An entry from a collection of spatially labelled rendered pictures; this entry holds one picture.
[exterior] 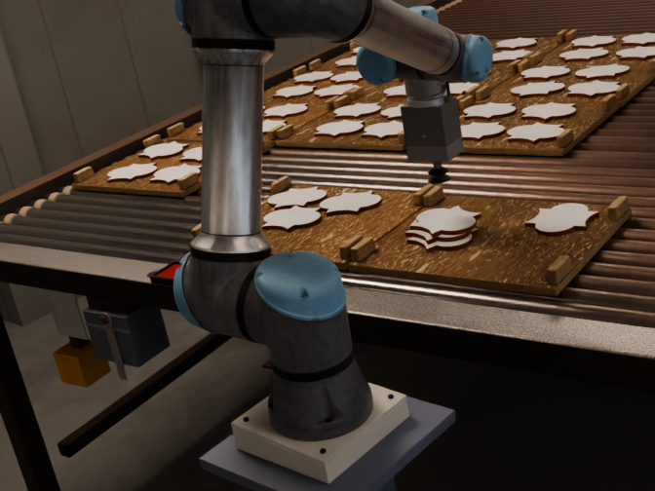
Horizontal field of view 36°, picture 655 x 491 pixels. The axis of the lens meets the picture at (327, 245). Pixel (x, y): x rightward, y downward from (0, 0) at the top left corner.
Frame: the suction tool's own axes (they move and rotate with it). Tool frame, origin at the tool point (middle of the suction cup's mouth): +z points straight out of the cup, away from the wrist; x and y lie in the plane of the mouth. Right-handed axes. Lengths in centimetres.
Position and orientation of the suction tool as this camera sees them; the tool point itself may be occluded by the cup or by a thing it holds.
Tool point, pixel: (439, 179)
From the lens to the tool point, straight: 186.7
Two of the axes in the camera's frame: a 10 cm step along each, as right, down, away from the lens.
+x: -5.5, 4.0, -7.3
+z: 1.8, 9.1, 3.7
